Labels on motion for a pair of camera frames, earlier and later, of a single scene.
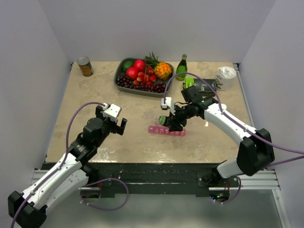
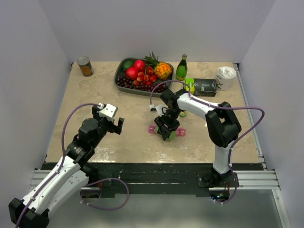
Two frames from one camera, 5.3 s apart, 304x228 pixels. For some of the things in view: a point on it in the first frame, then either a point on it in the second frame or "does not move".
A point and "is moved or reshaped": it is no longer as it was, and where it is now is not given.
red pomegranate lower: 132,73 does not move
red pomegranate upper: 140,65 does not move
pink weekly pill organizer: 161,129 does not move
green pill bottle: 162,118 is moved or reshaped
